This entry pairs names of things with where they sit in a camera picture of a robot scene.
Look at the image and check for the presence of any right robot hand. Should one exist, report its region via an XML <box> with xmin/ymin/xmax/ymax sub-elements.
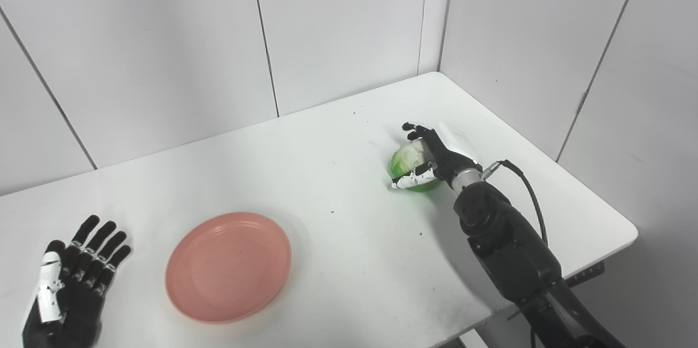
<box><xmin>391</xmin><ymin>122</ymin><xmax>483</xmax><ymax>190</ymax></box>

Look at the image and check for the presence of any pink plate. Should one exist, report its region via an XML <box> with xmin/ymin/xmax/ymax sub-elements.
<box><xmin>165</xmin><ymin>212</ymin><xmax>292</xmax><ymax>325</ymax></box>

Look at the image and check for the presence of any green white cabbage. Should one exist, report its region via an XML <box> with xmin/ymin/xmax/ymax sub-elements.
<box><xmin>390</xmin><ymin>140</ymin><xmax>441</xmax><ymax>193</ymax></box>

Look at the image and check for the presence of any black table frame bracket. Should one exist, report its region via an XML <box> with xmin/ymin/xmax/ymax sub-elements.
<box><xmin>565</xmin><ymin>262</ymin><xmax>606</xmax><ymax>289</ymax></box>

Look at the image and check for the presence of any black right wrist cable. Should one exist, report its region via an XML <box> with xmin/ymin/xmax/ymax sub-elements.
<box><xmin>482</xmin><ymin>159</ymin><xmax>549</xmax><ymax>246</ymax></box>

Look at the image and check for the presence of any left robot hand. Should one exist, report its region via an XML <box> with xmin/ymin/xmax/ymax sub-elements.
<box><xmin>22</xmin><ymin>215</ymin><xmax>133</xmax><ymax>348</ymax></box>

